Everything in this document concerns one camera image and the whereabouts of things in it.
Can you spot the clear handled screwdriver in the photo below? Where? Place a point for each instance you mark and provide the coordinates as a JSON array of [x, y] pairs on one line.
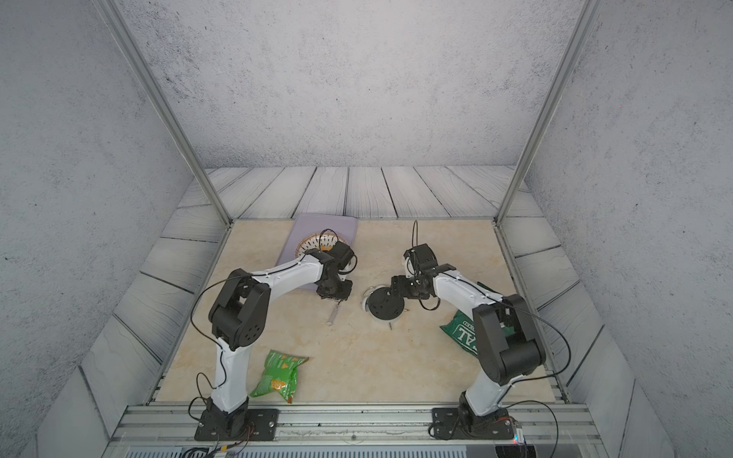
[[333, 314]]

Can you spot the aluminium front rail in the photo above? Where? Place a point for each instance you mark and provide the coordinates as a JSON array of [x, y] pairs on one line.
[[385, 430]]

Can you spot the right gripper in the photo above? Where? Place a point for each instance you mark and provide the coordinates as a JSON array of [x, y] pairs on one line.
[[398, 286]]

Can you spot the left metal frame post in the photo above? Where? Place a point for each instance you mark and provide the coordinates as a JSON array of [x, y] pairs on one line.
[[115, 23]]

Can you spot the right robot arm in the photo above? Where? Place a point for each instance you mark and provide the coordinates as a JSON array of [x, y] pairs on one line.
[[507, 341]]

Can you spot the right metal frame post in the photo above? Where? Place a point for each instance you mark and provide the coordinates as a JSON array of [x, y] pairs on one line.
[[568, 62]]

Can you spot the lavender tray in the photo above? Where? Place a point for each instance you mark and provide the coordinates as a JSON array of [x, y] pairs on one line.
[[317, 257]]

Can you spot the white alarm clock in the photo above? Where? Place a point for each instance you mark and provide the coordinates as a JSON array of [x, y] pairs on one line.
[[382, 306]]

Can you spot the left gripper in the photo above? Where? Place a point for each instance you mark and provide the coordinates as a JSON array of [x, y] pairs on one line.
[[344, 296]]

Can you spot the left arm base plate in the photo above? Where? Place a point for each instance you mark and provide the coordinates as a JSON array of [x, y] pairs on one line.
[[257, 425]]

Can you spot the patterned bowl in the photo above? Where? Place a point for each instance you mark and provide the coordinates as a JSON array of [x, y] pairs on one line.
[[314, 241]]

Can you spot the metal frame post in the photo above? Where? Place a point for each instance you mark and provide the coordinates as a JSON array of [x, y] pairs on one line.
[[568, 62], [115, 23]]

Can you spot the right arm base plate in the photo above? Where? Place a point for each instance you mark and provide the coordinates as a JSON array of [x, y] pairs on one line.
[[460, 423]]

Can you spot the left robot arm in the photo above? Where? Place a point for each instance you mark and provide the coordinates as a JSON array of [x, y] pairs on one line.
[[238, 317]]

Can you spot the light green snack bag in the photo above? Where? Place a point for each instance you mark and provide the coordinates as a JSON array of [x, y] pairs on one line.
[[280, 375]]

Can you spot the dark green chips bag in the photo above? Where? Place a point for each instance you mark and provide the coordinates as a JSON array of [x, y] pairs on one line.
[[462, 331]]

